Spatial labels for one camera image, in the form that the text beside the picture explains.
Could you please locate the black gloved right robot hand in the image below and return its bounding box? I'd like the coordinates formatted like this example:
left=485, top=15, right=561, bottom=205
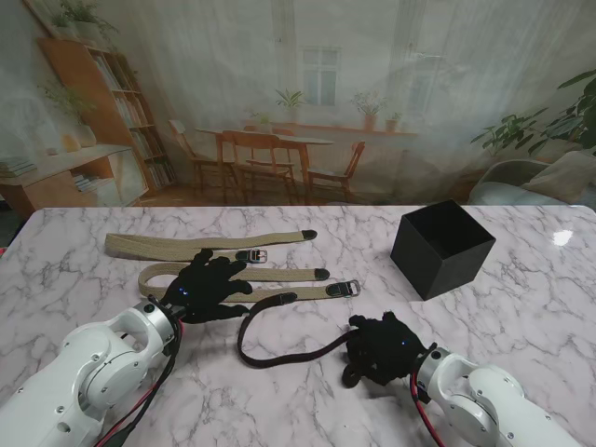
left=340, top=311, right=437, bottom=389

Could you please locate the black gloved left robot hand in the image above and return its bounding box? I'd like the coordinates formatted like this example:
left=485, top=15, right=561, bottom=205
left=160, top=249, right=255, bottom=326

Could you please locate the dark brown woven belt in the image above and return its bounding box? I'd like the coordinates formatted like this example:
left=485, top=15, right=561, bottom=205
left=236, top=291, right=362, bottom=388

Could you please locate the beige woven belt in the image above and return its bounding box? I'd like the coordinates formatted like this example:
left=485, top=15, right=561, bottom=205
left=103, top=228, right=318, bottom=264
left=138, top=262, right=362, bottom=304

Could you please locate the black open storage box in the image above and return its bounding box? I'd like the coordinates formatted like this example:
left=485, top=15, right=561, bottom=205
left=389, top=198, right=497, bottom=302

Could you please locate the printed room scene backdrop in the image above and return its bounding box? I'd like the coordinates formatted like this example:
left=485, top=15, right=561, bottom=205
left=0, top=0, right=596, bottom=209

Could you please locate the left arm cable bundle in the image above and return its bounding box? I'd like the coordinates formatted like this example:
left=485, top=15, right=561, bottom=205
left=97, top=320, right=187, bottom=447

